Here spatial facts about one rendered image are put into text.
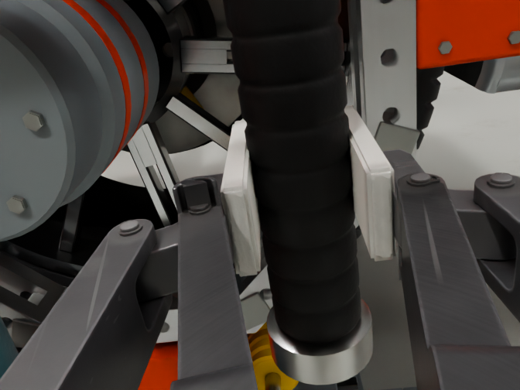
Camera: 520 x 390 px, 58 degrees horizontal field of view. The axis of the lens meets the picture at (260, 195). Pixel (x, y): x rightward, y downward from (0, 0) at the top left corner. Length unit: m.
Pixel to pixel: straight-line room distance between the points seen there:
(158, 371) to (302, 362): 0.33
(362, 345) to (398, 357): 1.08
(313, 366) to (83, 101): 0.17
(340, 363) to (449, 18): 0.27
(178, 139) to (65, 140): 0.43
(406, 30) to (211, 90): 0.33
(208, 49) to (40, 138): 0.26
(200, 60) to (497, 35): 0.26
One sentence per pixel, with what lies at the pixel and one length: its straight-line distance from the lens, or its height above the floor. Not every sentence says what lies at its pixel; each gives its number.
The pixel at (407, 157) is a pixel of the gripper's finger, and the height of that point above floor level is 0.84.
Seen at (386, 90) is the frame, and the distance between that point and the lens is 0.38.
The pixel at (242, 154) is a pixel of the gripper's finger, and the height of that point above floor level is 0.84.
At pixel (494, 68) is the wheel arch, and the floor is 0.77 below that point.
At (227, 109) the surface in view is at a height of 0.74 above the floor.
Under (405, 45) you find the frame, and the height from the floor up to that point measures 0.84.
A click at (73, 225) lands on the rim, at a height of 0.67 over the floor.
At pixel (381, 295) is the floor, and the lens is 1.46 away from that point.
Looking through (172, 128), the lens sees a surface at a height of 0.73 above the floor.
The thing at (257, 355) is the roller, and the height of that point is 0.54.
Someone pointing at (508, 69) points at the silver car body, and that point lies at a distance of 0.58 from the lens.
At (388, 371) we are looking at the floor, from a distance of 1.24.
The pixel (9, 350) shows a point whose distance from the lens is 0.45.
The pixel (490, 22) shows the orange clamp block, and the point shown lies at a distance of 0.40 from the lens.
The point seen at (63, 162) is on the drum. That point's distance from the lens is 0.25.
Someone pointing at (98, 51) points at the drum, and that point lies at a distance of 0.29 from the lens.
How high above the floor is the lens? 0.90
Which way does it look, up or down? 25 degrees down
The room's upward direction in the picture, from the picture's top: 9 degrees counter-clockwise
